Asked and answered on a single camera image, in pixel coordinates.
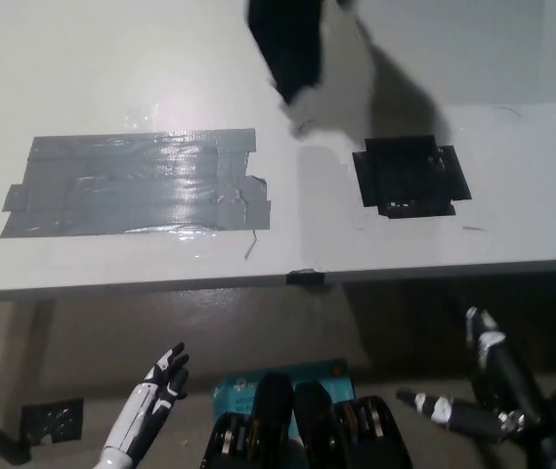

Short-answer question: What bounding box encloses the grey duct tape patch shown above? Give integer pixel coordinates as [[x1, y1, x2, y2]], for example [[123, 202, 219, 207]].
[[0, 127, 273, 239]]

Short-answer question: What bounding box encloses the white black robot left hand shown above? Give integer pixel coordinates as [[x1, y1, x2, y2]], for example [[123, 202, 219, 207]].
[[101, 341, 191, 461]]

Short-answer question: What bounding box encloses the black t-shirt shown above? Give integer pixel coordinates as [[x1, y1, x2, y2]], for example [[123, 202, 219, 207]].
[[244, 0, 328, 107]]

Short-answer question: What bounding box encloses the small black tape strip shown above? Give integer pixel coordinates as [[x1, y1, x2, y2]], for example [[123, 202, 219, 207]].
[[286, 268, 326, 287]]

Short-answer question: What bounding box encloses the black floor tape patch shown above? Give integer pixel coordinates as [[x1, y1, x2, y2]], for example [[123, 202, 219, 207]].
[[19, 397, 85, 447]]

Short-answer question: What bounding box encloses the black tape square patch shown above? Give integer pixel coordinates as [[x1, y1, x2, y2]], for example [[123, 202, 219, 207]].
[[351, 135, 473, 220]]

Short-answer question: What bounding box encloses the teal cardboard router box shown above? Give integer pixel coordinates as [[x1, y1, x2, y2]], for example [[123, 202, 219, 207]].
[[210, 359, 357, 441]]

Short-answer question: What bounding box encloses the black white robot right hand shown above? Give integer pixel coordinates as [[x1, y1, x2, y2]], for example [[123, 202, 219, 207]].
[[396, 306, 556, 469]]

